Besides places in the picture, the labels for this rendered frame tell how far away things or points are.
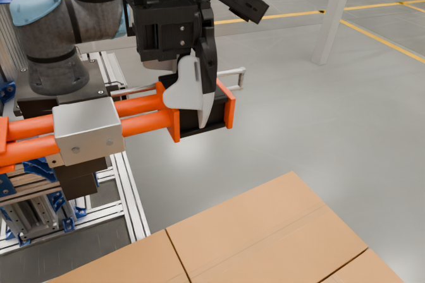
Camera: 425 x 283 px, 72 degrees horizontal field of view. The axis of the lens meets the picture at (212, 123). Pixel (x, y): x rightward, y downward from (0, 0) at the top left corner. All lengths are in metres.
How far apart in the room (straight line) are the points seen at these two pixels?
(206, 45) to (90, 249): 1.30
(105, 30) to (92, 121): 0.50
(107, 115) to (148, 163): 1.70
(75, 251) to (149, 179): 0.66
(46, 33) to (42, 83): 0.14
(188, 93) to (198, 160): 1.73
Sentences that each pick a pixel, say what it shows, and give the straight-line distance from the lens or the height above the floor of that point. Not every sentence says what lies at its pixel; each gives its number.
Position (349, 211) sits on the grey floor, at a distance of 2.03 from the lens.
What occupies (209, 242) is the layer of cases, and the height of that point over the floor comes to 0.54.
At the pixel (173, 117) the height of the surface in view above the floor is 1.27.
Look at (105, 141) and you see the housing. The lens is 0.36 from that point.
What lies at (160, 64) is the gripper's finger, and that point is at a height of 1.29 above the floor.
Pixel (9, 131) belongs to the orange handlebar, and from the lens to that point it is 0.40.
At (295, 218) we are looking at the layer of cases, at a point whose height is 0.54.
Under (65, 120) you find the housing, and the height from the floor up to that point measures 1.27.
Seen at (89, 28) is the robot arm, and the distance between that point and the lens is 0.82.
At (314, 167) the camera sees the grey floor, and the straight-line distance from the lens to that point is 2.19.
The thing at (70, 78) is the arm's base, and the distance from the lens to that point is 0.86.
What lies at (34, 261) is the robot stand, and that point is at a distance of 1.57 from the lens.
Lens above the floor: 1.49
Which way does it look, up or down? 39 degrees down
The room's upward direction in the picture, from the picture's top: 4 degrees clockwise
